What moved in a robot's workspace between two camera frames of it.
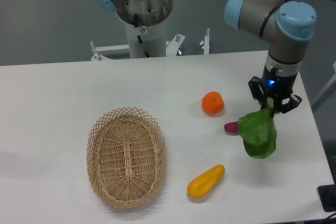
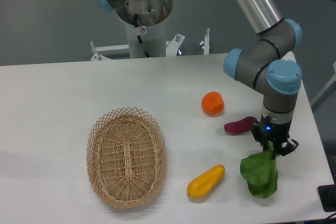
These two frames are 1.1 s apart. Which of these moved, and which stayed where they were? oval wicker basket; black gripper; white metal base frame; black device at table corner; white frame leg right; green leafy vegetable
Moved: black gripper; green leafy vegetable
Stayed: black device at table corner; white frame leg right; oval wicker basket; white metal base frame
